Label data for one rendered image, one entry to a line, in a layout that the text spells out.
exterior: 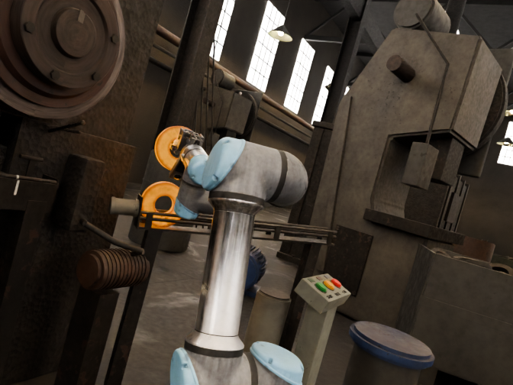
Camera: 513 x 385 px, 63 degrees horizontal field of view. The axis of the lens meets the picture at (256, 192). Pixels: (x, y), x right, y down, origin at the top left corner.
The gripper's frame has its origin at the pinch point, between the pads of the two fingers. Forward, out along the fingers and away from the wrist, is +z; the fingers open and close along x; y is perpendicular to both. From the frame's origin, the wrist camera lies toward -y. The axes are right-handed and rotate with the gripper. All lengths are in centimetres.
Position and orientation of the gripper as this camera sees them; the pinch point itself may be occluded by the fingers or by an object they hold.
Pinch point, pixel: (179, 143)
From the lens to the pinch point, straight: 149.4
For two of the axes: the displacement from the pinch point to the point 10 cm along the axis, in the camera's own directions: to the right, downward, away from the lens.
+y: 3.6, -8.9, -2.6
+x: -8.7, -2.3, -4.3
